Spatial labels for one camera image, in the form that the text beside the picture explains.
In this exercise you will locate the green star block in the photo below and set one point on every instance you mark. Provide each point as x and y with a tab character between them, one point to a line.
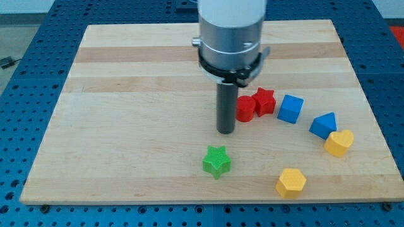
216	162

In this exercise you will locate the yellow heart block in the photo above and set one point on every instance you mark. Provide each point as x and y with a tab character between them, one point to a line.
338	143

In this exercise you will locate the red cylinder block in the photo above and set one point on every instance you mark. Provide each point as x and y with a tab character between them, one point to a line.
245	108

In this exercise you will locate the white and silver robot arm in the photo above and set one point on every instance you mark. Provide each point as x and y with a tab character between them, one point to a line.
229	39

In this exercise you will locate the blue cube block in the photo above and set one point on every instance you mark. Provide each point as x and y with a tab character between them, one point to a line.
290	109

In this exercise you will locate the red star block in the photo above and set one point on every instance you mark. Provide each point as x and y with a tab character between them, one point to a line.
265	101

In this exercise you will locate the light wooden board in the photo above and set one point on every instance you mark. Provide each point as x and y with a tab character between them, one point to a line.
136	115

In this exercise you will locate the yellow hexagon block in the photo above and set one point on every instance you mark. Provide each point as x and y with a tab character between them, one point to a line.
290	183

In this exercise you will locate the blue triangle block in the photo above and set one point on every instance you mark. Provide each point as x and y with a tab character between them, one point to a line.
324	125

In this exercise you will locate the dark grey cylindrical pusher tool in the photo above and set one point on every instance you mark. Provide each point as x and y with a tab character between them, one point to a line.
226	107

